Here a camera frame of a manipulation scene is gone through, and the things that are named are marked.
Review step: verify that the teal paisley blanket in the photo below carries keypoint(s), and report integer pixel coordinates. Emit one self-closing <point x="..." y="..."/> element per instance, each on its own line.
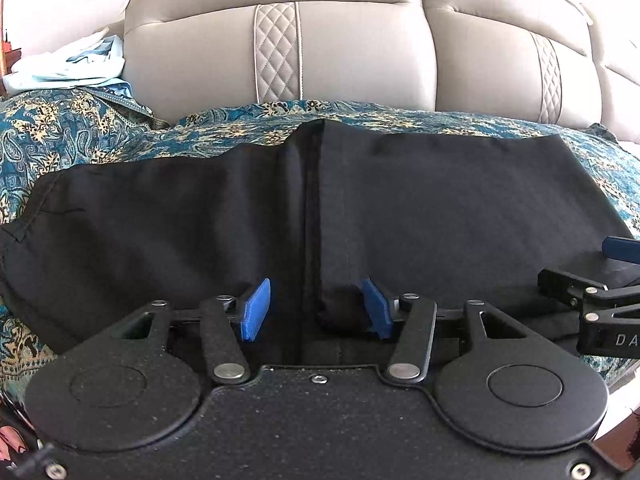
<point x="75" y="125"/>

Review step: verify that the black floral garment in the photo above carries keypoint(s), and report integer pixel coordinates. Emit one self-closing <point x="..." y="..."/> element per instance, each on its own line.
<point x="12" y="452"/>

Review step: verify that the dark wooden furniture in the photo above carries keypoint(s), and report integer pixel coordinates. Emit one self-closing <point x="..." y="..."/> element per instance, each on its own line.
<point x="10" y="60"/>

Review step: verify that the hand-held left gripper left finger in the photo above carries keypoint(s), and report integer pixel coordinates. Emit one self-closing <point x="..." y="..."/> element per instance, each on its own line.
<point x="255" y="310"/>

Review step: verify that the black pants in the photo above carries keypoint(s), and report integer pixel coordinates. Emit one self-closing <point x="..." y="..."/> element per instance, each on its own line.
<point x="200" y="220"/>

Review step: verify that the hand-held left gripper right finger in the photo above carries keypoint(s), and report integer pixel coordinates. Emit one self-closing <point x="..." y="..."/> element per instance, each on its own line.
<point x="377" y="310"/>

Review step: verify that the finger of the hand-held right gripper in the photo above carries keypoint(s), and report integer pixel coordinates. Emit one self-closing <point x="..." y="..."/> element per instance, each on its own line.
<point x="575" y="275"/>

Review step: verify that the beige leather sofa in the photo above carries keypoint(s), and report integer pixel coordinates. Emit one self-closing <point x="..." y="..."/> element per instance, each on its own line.
<point x="350" y="45"/>

